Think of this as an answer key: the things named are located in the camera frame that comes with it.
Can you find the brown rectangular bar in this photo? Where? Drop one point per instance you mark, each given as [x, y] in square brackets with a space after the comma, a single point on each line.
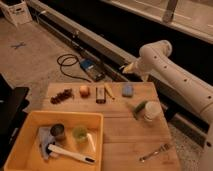
[100, 95]

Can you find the blue power box device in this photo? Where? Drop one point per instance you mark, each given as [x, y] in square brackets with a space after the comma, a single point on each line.
[92, 70]

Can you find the black chair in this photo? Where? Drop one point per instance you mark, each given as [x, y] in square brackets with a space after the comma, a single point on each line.
[12, 115]

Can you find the orange apple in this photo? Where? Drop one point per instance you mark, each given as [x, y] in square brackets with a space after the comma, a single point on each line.
[84, 91]

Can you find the green plastic cup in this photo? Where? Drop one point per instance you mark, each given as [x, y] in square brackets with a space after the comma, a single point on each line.
[79, 133]

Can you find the blue sponge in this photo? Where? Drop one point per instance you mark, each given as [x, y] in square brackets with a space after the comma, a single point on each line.
[127, 90]

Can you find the yellow plastic bin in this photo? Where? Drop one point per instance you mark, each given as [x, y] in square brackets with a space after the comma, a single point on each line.
[26, 155]

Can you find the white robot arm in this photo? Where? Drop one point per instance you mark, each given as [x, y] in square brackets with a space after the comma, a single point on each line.
[197, 93]

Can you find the bunch of dark grapes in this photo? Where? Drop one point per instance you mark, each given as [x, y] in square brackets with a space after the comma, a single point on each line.
[61, 96]

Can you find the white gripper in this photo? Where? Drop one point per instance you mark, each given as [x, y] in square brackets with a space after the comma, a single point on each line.
[131, 68]

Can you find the blue cloth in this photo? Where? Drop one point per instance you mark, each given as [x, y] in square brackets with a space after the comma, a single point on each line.
[45, 139]

